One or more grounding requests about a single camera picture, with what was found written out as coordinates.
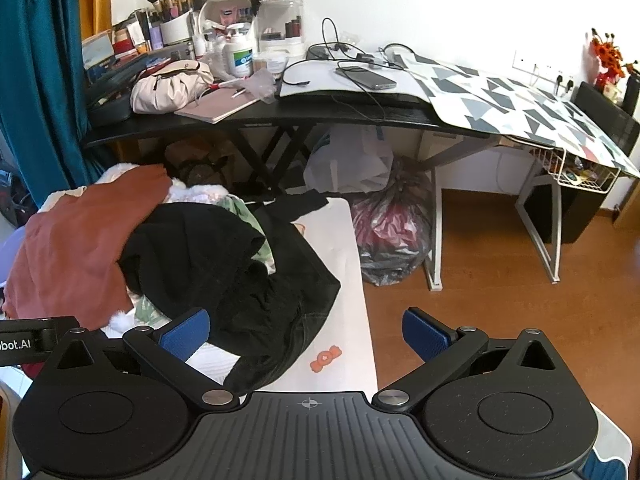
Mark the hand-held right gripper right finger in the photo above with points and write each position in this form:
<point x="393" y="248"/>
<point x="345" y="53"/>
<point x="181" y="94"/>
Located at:
<point x="426" y="336"/>

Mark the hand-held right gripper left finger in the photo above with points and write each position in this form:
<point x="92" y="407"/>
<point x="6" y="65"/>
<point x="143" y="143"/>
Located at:
<point x="184" y="334"/>

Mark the rust orange garment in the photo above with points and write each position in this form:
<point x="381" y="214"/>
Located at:
<point x="75" y="250"/>

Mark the black garment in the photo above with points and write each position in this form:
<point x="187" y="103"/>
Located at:
<point x="225" y="260"/>

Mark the white table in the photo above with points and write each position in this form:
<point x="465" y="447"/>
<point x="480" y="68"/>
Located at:
<point x="345" y="285"/>

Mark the orange sticker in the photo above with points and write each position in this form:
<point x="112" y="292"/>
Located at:
<point x="325" y="358"/>

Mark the dark trash bag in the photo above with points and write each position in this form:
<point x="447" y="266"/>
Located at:
<point x="390" y="230"/>

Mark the white fluffy garment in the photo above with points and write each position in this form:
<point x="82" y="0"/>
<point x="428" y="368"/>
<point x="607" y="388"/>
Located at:
<point x="200" y="192"/>

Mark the brown patterned bag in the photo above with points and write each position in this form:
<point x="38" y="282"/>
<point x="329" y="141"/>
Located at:
<point x="195" y="162"/>

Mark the black cabinet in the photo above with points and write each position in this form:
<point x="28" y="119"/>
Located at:
<point x="565" y="215"/>

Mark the white plastic bag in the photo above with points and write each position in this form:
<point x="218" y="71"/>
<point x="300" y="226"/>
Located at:
<point x="345" y="165"/>

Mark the pink notebook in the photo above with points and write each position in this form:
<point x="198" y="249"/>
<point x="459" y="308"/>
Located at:
<point x="215" y="107"/>

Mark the black makeup bag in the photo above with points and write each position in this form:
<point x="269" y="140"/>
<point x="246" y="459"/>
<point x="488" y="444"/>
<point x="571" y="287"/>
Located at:
<point x="112" y="102"/>

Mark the black desk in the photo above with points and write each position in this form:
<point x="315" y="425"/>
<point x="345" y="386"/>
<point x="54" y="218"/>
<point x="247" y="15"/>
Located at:
<point x="320" y="117"/>

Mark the pink pouch bag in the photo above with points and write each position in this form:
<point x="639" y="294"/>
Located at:
<point x="170" y="87"/>

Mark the geometric patterned table mat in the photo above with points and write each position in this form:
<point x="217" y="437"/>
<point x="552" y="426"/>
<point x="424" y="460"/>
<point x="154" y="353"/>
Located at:
<point x="500" y="97"/>

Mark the red white pen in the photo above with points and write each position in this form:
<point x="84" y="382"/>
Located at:
<point x="225" y="84"/>

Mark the crumpled clear plastic bag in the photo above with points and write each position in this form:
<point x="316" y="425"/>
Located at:
<point x="262" y="84"/>

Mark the grey smartphone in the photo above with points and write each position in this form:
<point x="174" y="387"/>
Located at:
<point x="367" y="79"/>

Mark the teal curtain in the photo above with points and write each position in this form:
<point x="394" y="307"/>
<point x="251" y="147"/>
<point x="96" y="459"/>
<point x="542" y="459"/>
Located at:
<point x="40" y="70"/>

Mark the white desk pad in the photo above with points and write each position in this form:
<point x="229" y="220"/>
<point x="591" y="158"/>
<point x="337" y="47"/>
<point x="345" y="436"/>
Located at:
<point x="315" y="80"/>

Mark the black box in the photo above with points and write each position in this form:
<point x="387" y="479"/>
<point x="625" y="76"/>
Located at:
<point x="605" y="120"/>

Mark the white pump lotion bottle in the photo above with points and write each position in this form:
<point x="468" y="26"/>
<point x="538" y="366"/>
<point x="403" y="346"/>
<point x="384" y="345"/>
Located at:
<point x="238" y="57"/>

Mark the black plug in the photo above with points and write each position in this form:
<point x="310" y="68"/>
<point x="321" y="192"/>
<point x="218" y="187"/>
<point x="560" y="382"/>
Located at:
<point x="571" y="85"/>
<point x="560" y="82"/>

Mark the blue box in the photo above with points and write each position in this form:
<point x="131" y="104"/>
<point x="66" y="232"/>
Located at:
<point x="97" y="50"/>

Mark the black charger hub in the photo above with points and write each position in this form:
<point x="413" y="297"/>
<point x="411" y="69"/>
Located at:
<point x="320" y="52"/>

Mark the white brush holder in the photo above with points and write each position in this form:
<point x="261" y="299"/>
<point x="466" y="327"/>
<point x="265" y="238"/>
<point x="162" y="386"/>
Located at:
<point x="176" y="27"/>

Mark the yellow white paper cup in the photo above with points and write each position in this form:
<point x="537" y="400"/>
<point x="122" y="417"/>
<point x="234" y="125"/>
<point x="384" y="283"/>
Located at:
<point x="612" y="92"/>

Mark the black water bottle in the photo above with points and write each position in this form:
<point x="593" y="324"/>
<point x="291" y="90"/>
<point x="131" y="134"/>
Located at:
<point x="632" y="87"/>

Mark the clear cosmetic organiser case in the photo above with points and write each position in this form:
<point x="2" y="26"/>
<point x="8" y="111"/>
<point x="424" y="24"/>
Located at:
<point x="280" y="25"/>

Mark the red orange artificial flowers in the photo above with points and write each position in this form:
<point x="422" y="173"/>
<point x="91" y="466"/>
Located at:
<point x="606" y="55"/>

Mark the white frame desk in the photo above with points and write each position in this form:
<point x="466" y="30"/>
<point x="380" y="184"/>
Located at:
<point x="435" y="210"/>

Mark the white wall socket strip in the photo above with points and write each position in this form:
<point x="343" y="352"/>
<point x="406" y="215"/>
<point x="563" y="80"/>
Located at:
<point x="525" y="62"/>

